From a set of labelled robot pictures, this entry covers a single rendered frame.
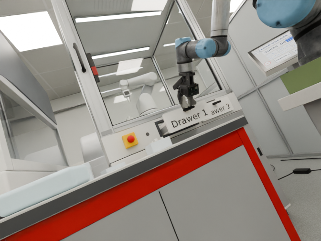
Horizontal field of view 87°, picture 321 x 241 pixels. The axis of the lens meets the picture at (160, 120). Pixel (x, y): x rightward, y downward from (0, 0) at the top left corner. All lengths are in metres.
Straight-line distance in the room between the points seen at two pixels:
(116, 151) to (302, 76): 0.85
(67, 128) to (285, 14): 4.26
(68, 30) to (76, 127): 3.27
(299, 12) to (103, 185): 0.60
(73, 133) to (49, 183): 3.97
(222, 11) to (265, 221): 0.77
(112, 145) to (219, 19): 0.80
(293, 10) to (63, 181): 0.65
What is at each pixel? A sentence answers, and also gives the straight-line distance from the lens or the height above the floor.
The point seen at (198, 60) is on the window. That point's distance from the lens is 1.43.
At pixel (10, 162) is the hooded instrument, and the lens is 0.86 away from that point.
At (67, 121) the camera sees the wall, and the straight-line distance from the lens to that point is 4.48.
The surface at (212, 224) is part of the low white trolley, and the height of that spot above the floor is 0.56.
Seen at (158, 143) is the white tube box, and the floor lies 0.79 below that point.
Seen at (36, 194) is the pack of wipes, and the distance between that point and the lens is 0.43.
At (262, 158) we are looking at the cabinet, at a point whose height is 0.42.
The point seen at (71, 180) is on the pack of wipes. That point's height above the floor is 0.78.
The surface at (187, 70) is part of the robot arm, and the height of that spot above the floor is 1.06.
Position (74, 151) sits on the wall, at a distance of 4.31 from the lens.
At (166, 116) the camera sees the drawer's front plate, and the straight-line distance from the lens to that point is 0.90.
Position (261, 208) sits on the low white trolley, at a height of 0.52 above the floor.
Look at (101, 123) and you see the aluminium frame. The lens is 1.01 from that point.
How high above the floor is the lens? 0.76
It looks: 9 degrees up
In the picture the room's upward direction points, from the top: 23 degrees counter-clockwise
